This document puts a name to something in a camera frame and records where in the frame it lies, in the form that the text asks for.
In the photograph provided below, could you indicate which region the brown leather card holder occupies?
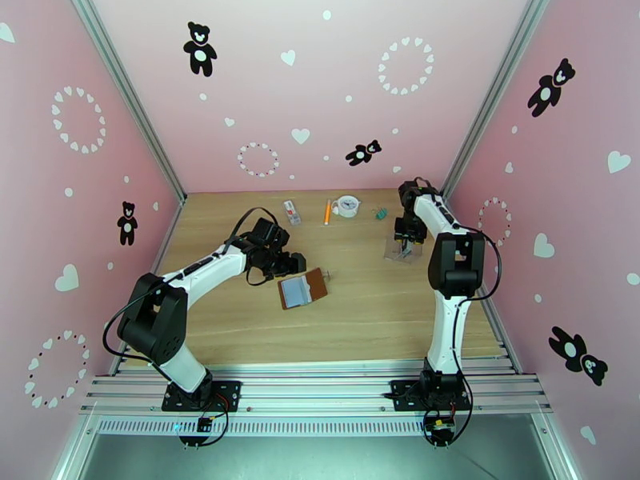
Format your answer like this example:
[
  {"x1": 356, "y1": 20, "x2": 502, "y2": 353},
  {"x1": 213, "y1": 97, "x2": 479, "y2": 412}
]
[{"x1": 277, "y1": 267, "x2": 334, "y2": 311}]

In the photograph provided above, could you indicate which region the black circuit board yellow connector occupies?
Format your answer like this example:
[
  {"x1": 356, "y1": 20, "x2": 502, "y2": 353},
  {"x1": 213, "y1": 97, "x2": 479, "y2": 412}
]
[{"x1": 423, "y1": 412, "x2": 457, "y2": 447}]

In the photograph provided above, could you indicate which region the perforated metal strip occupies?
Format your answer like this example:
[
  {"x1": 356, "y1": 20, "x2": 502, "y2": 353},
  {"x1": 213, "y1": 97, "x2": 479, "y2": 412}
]
[{"x1": 92, "y1": 415, "x2": 538, "y2": 438}]

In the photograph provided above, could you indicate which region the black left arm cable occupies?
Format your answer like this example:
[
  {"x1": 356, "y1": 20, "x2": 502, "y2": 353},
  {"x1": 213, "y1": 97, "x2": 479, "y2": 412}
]
[{"x1": 227, "y1": 207, "x2": 282, "y2": 288}]

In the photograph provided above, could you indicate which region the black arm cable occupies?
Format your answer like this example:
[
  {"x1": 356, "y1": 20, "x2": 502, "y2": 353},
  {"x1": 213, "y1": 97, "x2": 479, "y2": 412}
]
[
  {"x1": 450, "y1": 228, "x2": 502, "y2": 305},
  {"x1": 227, "y1": 207, "x2": 282, "y2": 288}
]

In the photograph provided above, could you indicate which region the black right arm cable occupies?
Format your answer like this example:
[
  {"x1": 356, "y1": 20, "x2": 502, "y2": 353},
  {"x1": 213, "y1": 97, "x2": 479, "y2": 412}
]
[{"x1": 450, "y1": 228, "x2": 502, "y2": 305}]

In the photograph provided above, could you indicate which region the aluminium side rail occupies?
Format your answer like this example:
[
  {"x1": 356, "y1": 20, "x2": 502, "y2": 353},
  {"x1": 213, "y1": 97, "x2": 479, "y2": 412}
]
[
  {"x1": 107, "y1": 201, "x2": 185, "y2": 377},
  {"x1": 438, "y1": 193, "x2": 523, "y2": 377}
]

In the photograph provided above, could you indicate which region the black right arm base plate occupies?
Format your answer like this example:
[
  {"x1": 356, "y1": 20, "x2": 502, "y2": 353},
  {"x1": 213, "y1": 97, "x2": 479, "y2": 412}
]
[{"x1": 390, "y1": 378, "x2": 472, "y2": 412}]

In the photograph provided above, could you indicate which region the aluminium rail bed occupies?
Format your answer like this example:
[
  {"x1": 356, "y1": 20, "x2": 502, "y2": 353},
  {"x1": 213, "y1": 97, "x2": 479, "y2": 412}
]
[{"x1": 79, "y1": 358, "x2": 554, "y2": 417}]

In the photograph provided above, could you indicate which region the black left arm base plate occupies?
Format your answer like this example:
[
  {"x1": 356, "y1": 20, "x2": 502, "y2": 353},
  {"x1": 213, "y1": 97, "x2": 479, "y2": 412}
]
[{"x1": 161, "y1": 379, "x2": 242, "y2": 413}]

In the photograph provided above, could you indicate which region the aluminium frame post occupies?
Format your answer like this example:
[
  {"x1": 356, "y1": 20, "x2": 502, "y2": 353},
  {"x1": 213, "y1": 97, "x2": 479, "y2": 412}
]
[
  {"x1": 438, "y1": 0, "x2": 556, "y2": 200},
  {"x1": 67, "y1": 0, "x2": 187, "y2": 207}
]

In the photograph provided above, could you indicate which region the black right base cable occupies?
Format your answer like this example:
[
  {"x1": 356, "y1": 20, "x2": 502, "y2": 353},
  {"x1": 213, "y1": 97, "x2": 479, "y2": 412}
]
[{"x1": 422, "y1": 378, "x2": 475, "y2": 447}]

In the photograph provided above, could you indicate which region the black base cable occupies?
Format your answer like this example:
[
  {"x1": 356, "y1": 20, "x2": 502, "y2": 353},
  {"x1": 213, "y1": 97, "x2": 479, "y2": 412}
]
[
  {"x1": 422, "y1": 378, "x2": 475, "y2": 447},
  {"x1": 178, "y1": 393, "x2": 230, "y2": 449}
]

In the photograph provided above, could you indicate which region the black left base cable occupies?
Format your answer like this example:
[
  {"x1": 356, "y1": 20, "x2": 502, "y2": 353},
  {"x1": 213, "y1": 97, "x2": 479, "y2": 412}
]
[{"x1": 178, "y1": 393, "x2": 230, "y2": 449}]

